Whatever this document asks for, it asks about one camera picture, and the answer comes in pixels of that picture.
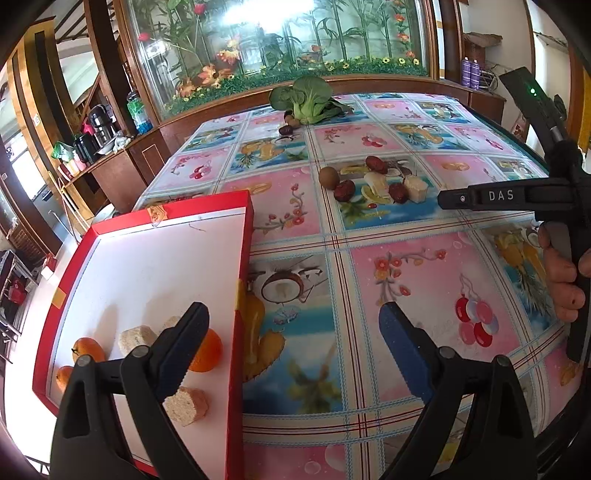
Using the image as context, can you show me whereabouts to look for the black thermos jug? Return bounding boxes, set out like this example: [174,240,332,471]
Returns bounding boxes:
[89,105,116,144]

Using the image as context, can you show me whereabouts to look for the person's right hand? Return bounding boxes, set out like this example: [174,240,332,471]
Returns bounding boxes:
[538,224,591,324]

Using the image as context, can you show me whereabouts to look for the green leafy vegetable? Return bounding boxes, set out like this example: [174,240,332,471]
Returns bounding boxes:
[269,76,354,125]

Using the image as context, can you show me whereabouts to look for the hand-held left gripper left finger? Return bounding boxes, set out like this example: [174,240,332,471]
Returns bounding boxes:
[50,301,211,480]

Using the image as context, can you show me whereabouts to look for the glass case with artificial plants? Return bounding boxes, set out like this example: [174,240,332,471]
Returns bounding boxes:
[113,0,439,123]

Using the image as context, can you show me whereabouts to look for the green label water bottle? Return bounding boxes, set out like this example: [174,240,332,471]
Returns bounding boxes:
[127,90,154,136]

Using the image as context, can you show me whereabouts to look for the large orange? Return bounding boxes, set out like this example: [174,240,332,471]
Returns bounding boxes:
[188,329,223,373]

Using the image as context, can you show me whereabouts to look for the red cardboard box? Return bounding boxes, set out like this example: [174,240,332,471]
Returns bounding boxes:
[31,190,256,480]

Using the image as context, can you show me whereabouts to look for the wooden sideboard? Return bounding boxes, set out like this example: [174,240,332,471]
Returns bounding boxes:
[60,134,169,222]

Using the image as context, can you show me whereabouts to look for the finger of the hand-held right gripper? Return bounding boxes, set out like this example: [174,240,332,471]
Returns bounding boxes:
[437,178,550,212]

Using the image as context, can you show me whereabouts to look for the black kettle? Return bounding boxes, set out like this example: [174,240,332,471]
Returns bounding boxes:
[73,133,100,162]

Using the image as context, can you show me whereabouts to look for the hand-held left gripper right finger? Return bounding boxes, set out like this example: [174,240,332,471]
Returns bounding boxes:
[378,301,539,480]

